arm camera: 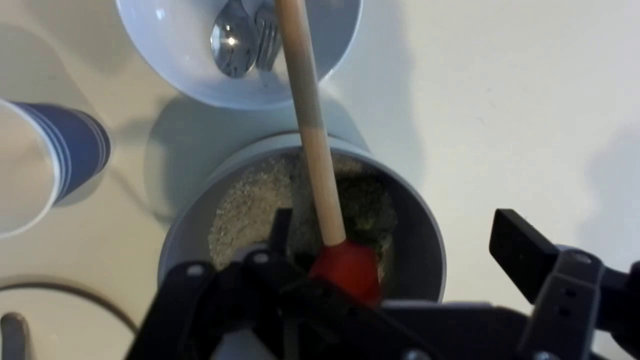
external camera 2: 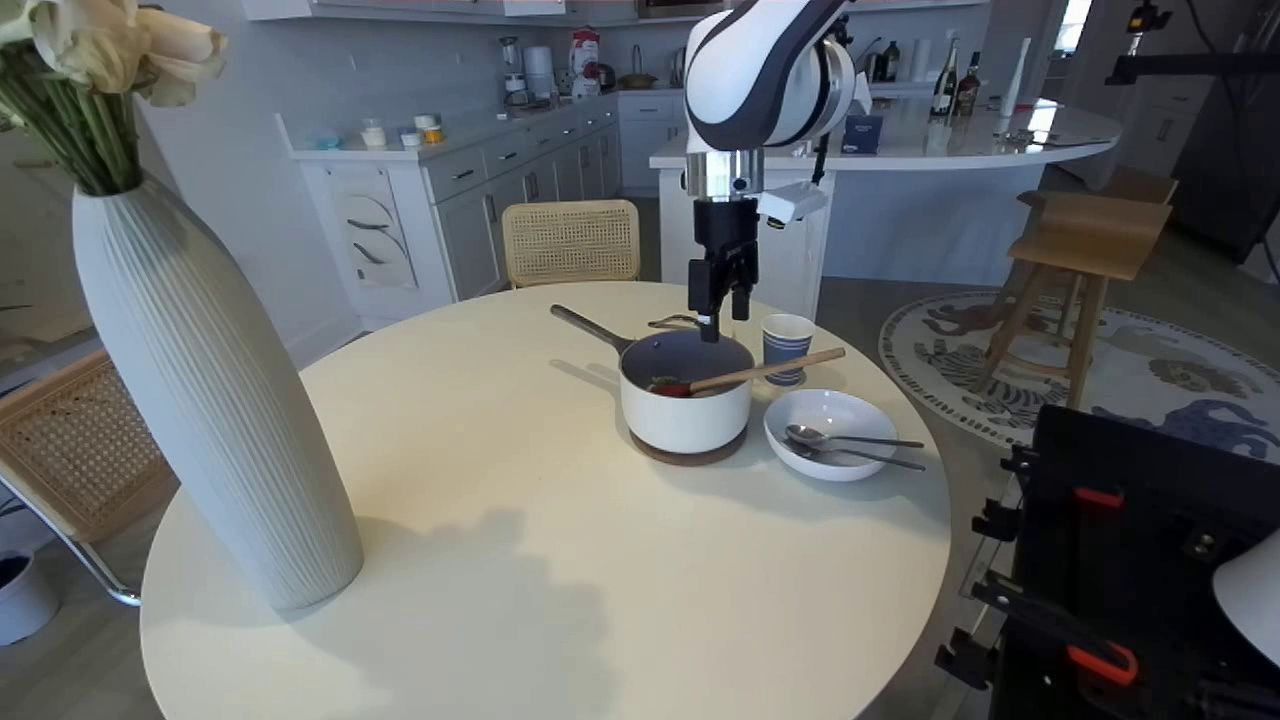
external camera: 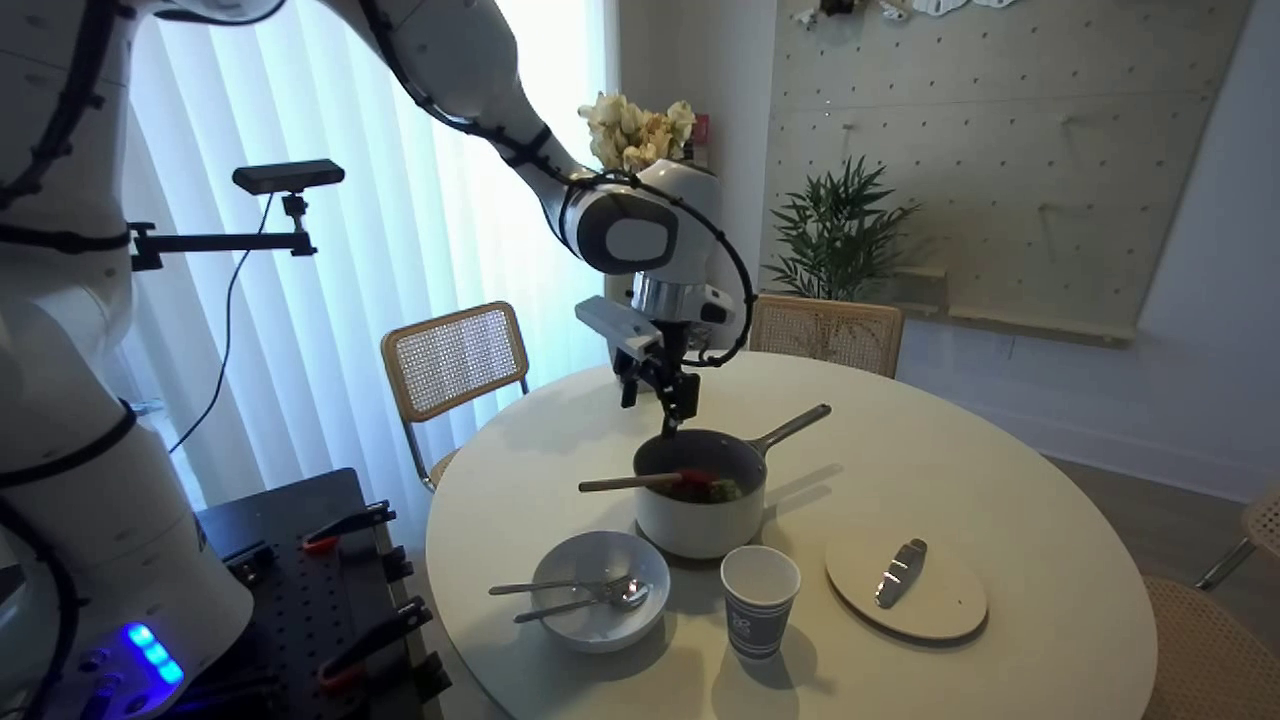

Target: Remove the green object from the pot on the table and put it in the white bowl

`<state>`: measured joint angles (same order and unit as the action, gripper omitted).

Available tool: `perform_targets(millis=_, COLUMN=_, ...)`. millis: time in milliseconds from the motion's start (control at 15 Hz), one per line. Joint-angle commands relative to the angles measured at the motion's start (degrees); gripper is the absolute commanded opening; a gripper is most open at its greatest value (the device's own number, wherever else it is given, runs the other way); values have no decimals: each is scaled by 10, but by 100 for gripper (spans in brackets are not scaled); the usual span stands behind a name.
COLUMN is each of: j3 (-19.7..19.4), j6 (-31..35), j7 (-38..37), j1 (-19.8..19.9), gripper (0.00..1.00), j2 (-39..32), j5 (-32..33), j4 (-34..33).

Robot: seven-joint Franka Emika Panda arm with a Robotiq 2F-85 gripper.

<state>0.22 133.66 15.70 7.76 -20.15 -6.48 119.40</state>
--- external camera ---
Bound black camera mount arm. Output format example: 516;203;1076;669
123;192;321;275

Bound white wall decorations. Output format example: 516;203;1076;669
796;0;1027;32

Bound white pot with long handle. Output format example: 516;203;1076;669
628;401;836;564

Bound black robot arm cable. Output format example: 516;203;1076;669
358;0;760;372

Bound beige plate with utensil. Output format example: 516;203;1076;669
820;527;992;648

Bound red spatula with wooden handle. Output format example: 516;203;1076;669
578;463;720;498

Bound blue striped paper cup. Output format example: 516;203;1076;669
716;539;807;665

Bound black stereo camera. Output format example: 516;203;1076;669
229;154;348;200

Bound green potted plant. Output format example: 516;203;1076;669
765;152;915;299

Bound black perforated workbench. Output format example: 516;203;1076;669
158;463;455;720

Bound white bowl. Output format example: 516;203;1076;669
530;527;675;655

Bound metal spoon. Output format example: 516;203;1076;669
513;577;658;629

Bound thin black camera cable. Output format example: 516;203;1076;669
165;195;276;460

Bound beige wall pegboard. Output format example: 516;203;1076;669
757;0;1255;334

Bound metal fork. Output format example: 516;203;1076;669
486;573;644;601

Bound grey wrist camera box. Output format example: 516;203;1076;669
574;293;666;361

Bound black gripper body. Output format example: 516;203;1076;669
622;325;708;393

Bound tall grey vase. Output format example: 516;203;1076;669
602;262;690;396

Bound red and black clamp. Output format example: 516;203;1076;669
314;597;438;696
296;496;399;558

